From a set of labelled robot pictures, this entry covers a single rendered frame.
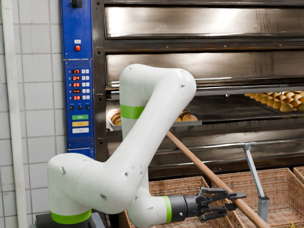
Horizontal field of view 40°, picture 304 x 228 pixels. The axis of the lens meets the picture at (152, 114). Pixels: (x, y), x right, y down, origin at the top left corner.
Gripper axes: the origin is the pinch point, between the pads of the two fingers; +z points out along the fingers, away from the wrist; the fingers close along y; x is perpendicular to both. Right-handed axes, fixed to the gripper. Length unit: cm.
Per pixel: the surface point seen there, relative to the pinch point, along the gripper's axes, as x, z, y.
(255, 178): -54, 39, 17
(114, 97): -89, -28, -20
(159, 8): -107, 2, -67
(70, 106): -101, -50, -14
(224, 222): -66, 29, 48
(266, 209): -44, 40, 31
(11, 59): -103, -79, -41
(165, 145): -106, 6, 14
